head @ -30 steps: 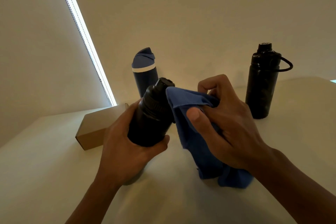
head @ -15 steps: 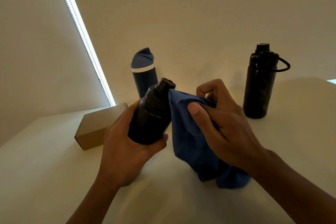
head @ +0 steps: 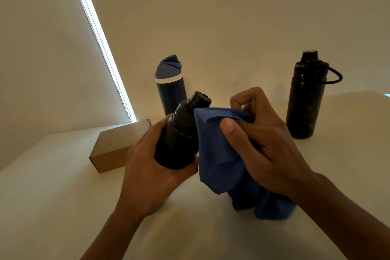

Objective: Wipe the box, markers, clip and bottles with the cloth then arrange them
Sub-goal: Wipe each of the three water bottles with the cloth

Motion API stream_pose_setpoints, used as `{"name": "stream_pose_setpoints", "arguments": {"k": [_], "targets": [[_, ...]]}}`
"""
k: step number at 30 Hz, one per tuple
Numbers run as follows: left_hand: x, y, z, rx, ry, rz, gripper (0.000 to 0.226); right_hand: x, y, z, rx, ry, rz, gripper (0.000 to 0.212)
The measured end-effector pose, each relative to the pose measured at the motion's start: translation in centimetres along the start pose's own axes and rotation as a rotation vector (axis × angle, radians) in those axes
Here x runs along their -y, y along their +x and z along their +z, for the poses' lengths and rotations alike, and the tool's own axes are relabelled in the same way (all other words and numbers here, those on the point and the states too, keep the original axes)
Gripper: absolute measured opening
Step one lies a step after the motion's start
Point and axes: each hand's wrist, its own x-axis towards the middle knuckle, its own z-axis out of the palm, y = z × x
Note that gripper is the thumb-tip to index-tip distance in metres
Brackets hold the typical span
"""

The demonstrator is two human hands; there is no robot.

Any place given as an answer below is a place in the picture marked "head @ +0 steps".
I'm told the navy bottle with blue lid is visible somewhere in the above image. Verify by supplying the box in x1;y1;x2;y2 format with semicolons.
154;54;188;116

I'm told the black bottle with loop handle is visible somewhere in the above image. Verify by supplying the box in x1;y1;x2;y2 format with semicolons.
285;50;343;140

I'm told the black grey gradient bottle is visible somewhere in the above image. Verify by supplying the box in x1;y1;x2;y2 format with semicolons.
154;91;212;170

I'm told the blue cloth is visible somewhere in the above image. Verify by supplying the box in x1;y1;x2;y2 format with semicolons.
193;107;297;221

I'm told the brown paper box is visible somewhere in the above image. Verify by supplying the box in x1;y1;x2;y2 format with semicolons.
89;119;152;174

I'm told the beaded blind chain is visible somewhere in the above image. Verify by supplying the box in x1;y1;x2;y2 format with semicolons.
66;0;134;123

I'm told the person's right hand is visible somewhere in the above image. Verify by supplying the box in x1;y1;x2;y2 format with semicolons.
220;87;316;199

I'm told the person's left hand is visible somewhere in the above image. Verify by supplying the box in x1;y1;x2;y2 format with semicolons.
117;114;199;219

